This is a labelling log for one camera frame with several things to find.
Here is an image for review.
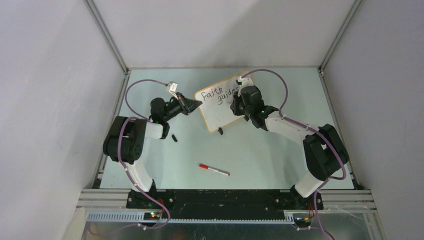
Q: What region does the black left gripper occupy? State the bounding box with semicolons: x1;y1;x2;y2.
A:
162;92;201;122

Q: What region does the white whiteboard yellow frame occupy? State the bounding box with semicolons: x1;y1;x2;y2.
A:
194;70;248;133

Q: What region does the black marker cap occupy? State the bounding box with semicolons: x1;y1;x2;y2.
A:
171;134;178;142

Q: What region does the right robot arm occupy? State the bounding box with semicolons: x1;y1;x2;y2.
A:
230;85;350;209

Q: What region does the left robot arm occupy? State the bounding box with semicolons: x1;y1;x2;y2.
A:
103;92;203;208

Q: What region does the red whiteboard marker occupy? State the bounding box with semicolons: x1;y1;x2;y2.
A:
199;164;230;176

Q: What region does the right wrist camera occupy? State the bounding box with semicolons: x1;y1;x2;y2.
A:
236;76;254;97

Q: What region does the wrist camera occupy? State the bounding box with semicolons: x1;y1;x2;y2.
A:
236;76;254;97
166;81;178;99

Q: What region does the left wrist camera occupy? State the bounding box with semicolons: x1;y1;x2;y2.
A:
166;81;178;99

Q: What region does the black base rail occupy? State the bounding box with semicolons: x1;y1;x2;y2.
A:
126;189;324;221

